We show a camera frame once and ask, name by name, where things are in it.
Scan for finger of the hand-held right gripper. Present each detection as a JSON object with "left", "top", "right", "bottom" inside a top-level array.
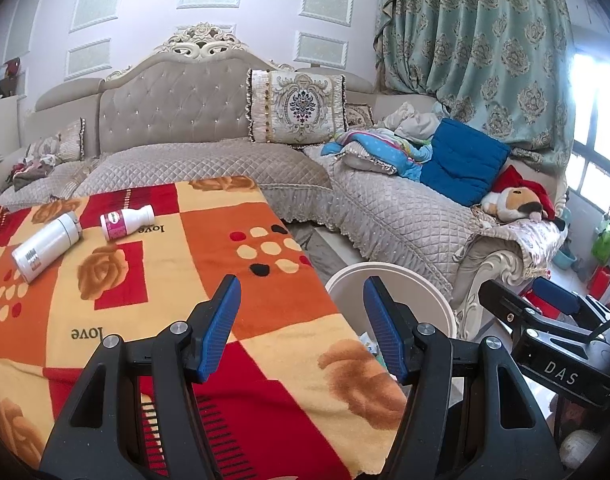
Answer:
[
  {"left": 534, "top": 277, "right": 610, "bottom": 333},
  {"left": 479, "top": 279, "right": 586, "bottom": 343}
]

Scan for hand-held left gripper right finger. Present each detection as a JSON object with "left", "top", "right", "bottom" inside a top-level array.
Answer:
[{"left": 363, "top": 276, "right": 566, "bottom": 480}]

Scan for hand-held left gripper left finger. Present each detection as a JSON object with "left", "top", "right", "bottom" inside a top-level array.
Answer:
[{"left": 39, "top": 274, "right": 242, "bottom": 480}]

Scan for white plastic bucket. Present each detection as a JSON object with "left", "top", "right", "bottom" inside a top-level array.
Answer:
[{"left": 325, "top": 261, "right": 457, "bottom": 411}]

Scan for red plastic container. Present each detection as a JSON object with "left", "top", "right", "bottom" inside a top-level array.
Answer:
[{"left": 587, "top": 265, "right": 610, "bottom": 296}]

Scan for orange and red printed blanket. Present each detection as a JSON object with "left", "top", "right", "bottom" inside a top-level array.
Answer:
[{"left": 0, "top": 175, "right": 411, "bottom": 480}]

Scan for green plastic bag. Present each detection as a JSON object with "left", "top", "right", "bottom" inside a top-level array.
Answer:
[{"left": 592, "top": 225, "right": 610, "bottom": 261}]

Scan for plush toy with red hat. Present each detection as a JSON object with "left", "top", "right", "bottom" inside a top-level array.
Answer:
[{"left": 480, "top": 165, "right": 568, "bottom": 226}]

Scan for white bottle with pink label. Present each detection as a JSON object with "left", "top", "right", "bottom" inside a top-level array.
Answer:
[{"left": 100, "top": 204, "right": 155, "bottom": 243}]

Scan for blue cushion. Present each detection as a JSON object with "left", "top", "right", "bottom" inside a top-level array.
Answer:
[{"left": 420, "top": 117, "right": 512, "bottom": 208}]

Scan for blue patterned cloth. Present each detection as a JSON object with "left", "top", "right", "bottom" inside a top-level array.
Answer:
[{"left": 321, "top": 127, "right": 433, "bottom": 181}]

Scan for window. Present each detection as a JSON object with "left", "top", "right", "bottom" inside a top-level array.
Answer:
[{"left": 567, "top": 50, "right": 610, "bottom": 221}]

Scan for white thermos bottle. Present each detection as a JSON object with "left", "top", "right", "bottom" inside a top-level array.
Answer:
[{"left": 11, "top": 211, "right": 82, "bottom": 283}]

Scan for grey and white clothes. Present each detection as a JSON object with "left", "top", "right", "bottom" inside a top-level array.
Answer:
[{"left": 377, "top": 101, "right": 443, "bottom": 143}]

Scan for small dark patterned cushion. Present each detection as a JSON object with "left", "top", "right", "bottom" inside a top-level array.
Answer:
[{"left": 345, "top": 102, "right": 376, "bottom": 128}]

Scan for grey tufted sofa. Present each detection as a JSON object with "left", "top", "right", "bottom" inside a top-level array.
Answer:
[{"left": 0, "top": 22, "right": 570, "bottom": 341}]

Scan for large embroidered cushion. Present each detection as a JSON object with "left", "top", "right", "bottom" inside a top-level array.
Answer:
[{"left": 246, "top": 69, "right": 348, "bottom": 147}]

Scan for small floral cushion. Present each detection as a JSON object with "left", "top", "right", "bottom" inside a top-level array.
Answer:
[{"left": 25, "top": 117, "right": 86, "bottom": 163}]

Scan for pile of dark clothes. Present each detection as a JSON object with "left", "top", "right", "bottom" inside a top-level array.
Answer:
[{"left": 8, "top": 152, "right": 61, "bottom": 191}]

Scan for teal patterned curtain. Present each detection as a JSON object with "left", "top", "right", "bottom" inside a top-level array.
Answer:
[{"left": 372, "top": 0, "right": 578, "bottom": 176}]

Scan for white cabinet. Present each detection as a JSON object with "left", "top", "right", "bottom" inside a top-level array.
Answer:
[{"left": 0, "top": 94, "right": 26, "bottom": 201}]

